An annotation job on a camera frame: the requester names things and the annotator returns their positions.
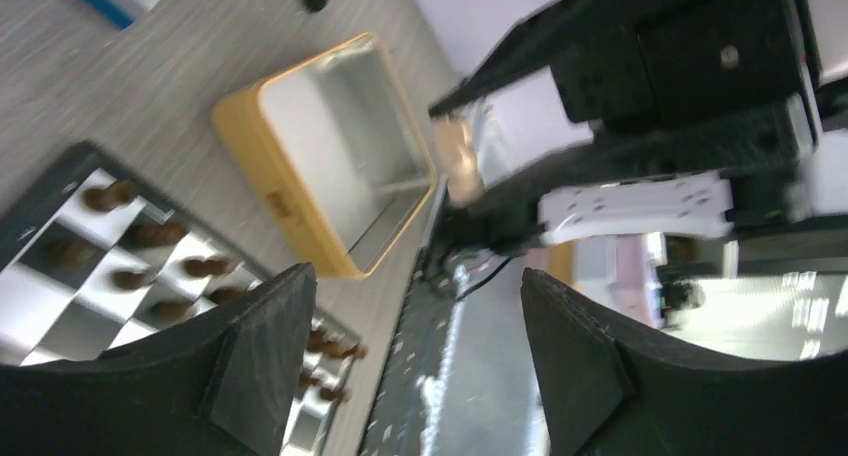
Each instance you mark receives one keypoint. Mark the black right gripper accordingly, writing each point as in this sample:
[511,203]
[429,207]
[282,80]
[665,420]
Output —
[704,111]

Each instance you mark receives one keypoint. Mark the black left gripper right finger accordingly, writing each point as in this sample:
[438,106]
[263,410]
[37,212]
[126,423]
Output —
[611,385]

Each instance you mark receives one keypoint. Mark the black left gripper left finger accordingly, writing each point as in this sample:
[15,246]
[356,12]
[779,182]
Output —
[221,383]

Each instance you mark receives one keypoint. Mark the light chess piece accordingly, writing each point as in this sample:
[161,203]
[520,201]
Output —
[453,144]

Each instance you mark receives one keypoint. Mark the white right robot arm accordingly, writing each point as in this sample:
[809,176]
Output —
[706,115]

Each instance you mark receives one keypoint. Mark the black and white chessboard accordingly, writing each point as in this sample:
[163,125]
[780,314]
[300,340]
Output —
[94,258]

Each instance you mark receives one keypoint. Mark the gold square metal tin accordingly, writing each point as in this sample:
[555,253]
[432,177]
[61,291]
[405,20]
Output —
[333,149]

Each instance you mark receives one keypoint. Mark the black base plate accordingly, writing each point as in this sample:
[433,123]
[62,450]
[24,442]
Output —
[459,378]

